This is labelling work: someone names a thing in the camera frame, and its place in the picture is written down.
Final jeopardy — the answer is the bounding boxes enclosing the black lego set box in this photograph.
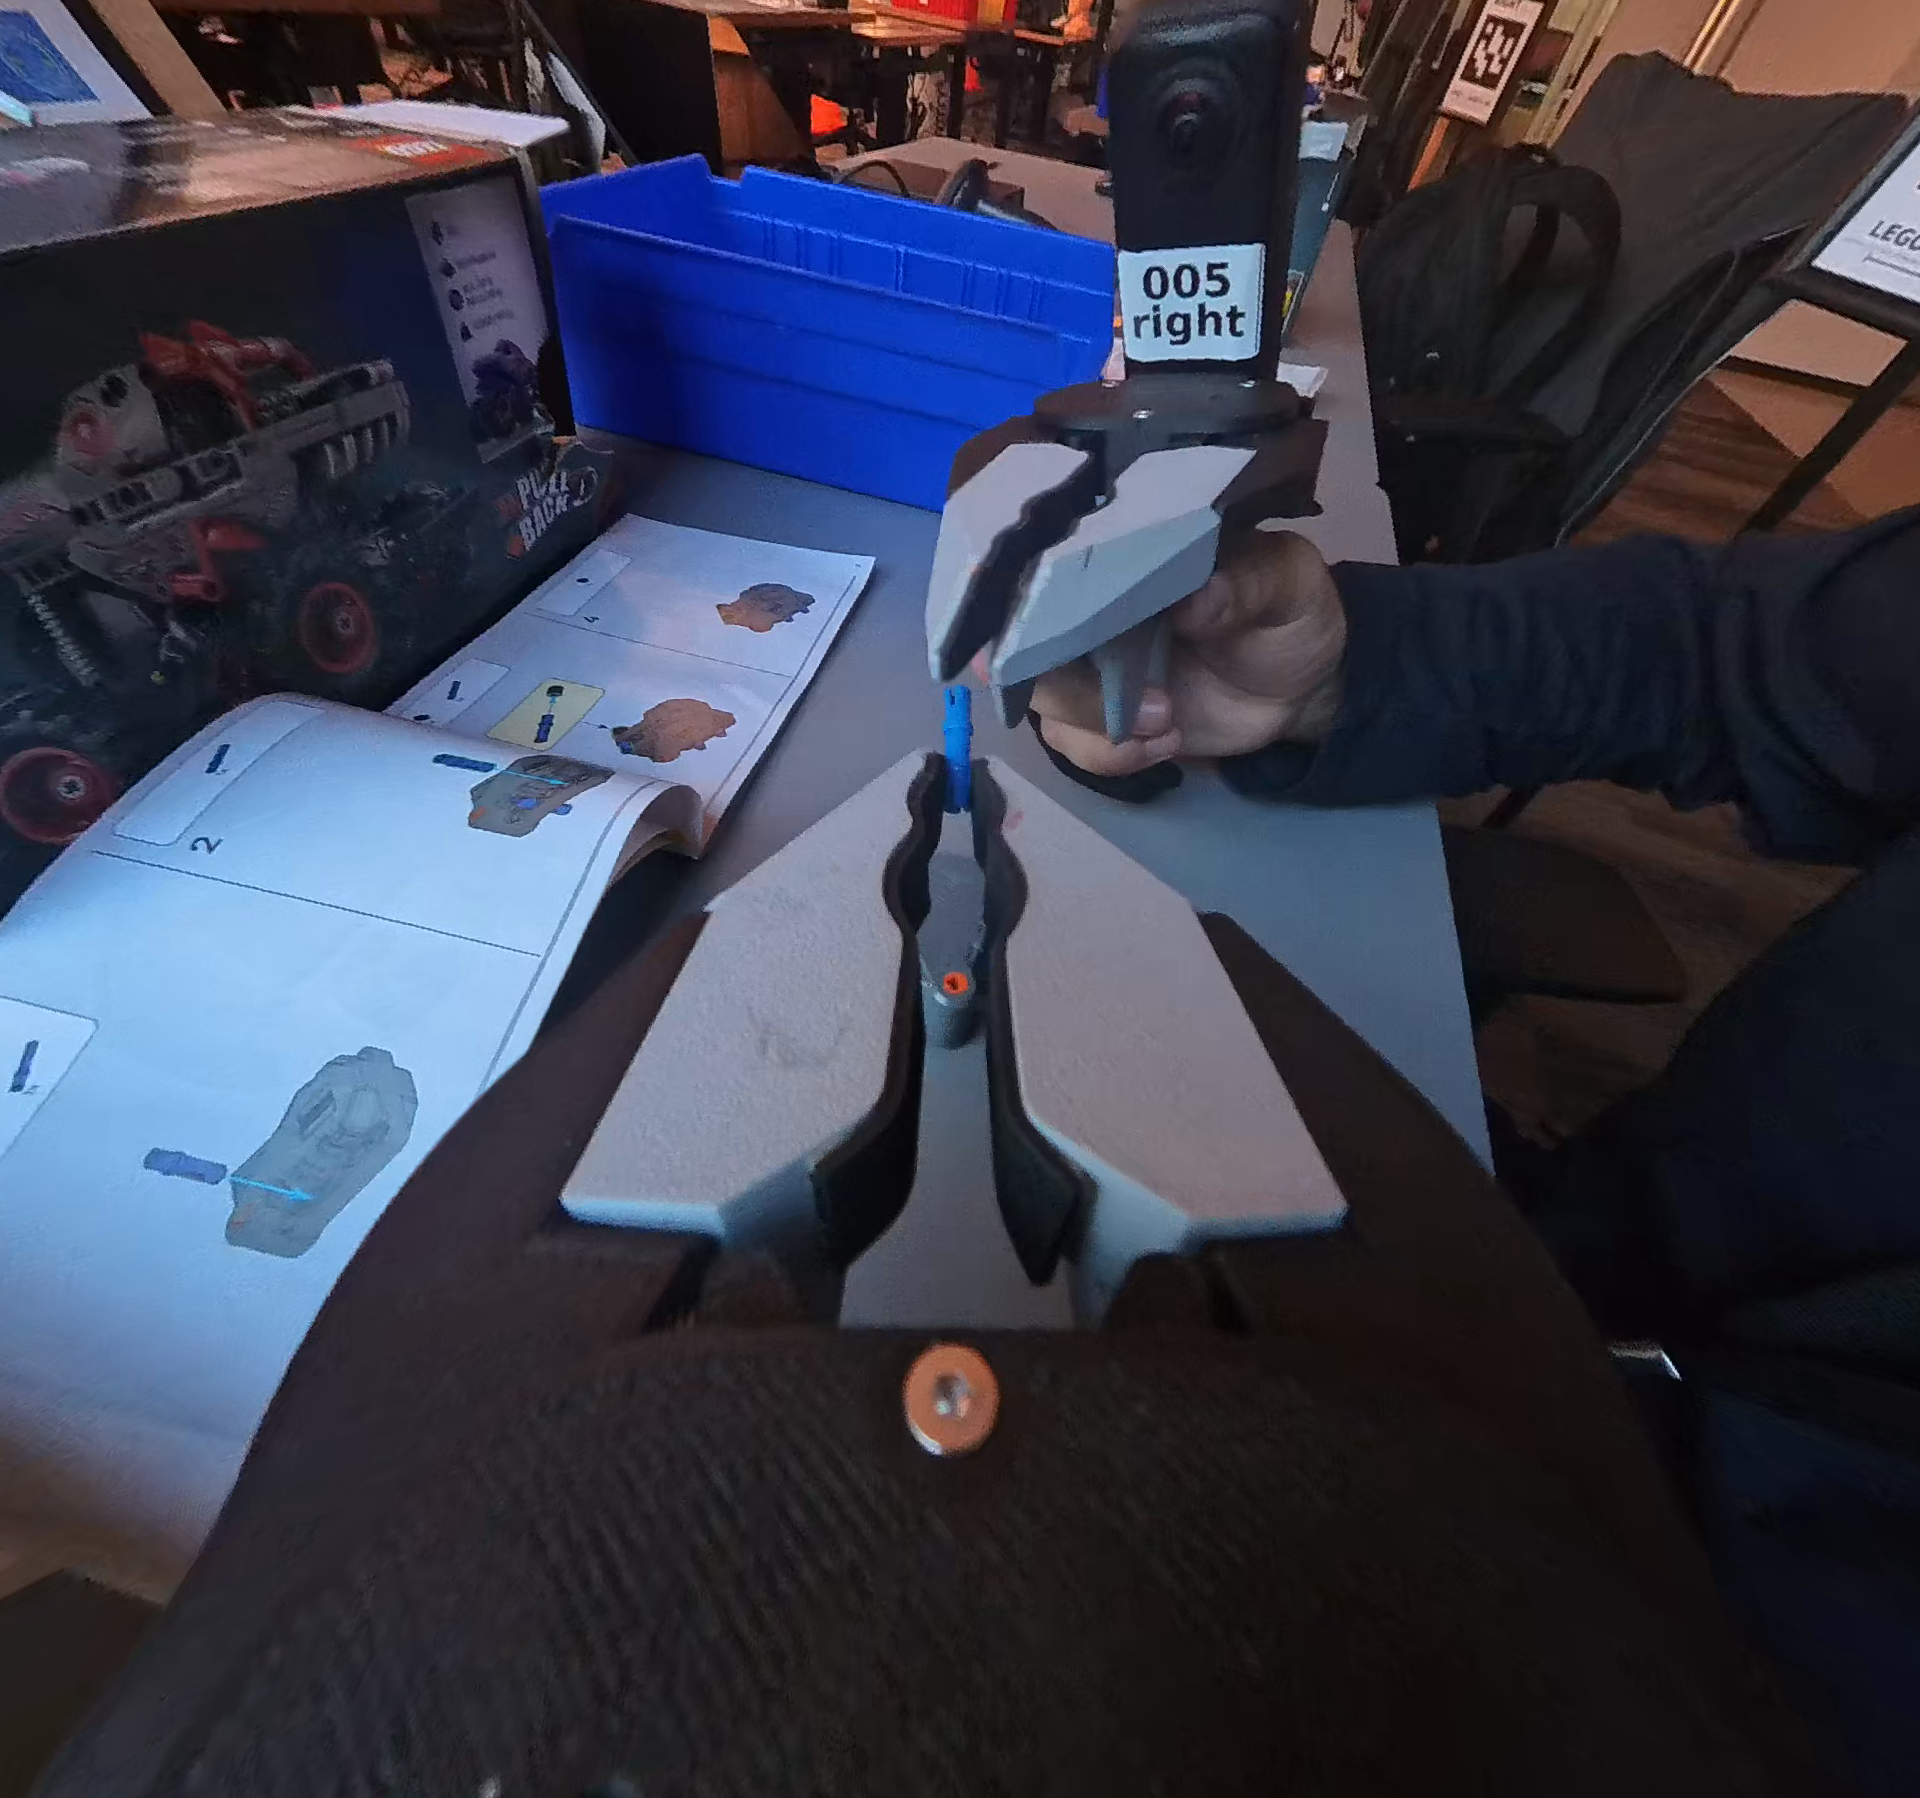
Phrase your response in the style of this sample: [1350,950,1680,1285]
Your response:
[0,110,620,918]

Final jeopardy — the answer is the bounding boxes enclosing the black desk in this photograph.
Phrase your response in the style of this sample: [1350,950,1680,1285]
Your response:
[504,0,857,173]

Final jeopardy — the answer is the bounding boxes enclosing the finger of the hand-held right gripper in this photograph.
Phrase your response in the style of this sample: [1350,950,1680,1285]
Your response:
[990,446,1262,729]
[926,439,1113,685]

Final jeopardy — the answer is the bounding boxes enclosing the person's right forearm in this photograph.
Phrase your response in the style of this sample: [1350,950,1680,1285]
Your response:
[1219,505,1920,873]

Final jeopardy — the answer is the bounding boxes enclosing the black and white tag sign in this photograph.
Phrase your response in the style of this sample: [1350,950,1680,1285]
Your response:
[1440,0,1554,125]

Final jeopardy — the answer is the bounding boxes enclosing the black folding chair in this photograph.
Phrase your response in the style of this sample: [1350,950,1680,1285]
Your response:
[1546,50,1910,547]

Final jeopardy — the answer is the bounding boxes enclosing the black backpack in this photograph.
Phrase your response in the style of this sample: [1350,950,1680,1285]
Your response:
[1356,146,1626,573]

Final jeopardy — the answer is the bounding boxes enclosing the white sign on stand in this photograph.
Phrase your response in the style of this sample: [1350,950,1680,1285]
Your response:
[1739,106,1920,541]

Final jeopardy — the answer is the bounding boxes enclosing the blue plastic bin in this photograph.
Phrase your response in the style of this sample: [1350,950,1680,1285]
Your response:
[540,156,1120,514]

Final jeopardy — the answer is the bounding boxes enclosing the grey lego motor block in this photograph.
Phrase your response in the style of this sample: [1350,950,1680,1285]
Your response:
[919,845,996,1054]

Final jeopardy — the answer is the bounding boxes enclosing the person's right hand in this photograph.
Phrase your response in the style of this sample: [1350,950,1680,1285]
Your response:
[1029,531,1354,779]

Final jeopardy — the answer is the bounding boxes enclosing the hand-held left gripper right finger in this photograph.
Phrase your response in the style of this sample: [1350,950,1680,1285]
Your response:
[973,757,1354,1307]

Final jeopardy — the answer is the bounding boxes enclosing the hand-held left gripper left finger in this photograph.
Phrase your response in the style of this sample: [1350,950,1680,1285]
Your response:
[562,751,928,1264]

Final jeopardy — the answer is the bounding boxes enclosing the person's legs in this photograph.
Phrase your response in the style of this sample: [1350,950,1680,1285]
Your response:
[1477,837,1920,1798]

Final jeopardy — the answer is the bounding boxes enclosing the framed picture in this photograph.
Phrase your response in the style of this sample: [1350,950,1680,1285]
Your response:
[0,0,227,128]

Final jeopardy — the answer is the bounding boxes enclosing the lego instruction booklet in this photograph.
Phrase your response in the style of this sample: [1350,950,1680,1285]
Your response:
[0,514,879,1604]

